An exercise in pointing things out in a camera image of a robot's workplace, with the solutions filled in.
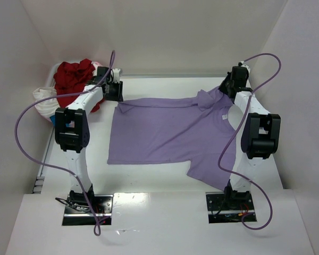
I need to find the purple t-shirt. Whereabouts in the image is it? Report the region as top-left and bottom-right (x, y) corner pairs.
(107, 88), (236, 189)

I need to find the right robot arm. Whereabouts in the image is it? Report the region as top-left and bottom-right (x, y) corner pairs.
(219, 63), (281, 210)

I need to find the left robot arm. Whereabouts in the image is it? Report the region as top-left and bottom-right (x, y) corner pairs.
(55, 66), (123, 208)

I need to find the pink t-shirt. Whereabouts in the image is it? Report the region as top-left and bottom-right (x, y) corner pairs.
(92, 62), (102, 68)

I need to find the red t-shirt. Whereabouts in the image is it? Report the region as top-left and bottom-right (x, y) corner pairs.
(53, 58), (105, 114)

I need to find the white laundry basket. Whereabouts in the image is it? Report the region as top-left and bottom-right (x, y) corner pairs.
(44, 62), (61, 87)

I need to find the blue t-shirt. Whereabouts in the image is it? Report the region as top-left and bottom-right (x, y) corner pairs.
(50, 115), (55, 126)

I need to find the white t-shirt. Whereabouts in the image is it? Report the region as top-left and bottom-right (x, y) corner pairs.
(32, 87), (60, 122)

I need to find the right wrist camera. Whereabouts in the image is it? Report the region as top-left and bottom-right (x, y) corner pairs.
(238, 61), (250, 73)

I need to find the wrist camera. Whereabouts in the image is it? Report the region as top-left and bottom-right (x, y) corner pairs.
(238, 61), (250, 73)
(110, 68), (122, 83)

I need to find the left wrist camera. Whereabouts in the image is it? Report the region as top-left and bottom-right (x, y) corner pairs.
(110, 68), (122, 83)

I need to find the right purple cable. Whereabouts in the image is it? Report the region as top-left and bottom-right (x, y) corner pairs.
(217, 53), (282, 230)

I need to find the purple cable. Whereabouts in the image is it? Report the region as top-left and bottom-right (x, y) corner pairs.
(217, 53), (282, 230)
(14, 49), (116, 236)

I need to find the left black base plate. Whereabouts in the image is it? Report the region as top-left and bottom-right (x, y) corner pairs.
(62, 194), (113, 226)

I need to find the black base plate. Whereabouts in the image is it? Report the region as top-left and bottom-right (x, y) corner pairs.
(62, 194), (113, 226)
(206, 192), (257, 224)

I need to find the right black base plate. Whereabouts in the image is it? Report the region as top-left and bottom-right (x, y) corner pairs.
(206, 192), (257, 224)

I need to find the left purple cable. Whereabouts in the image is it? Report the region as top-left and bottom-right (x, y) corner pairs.
(14, 49), (116, 236)

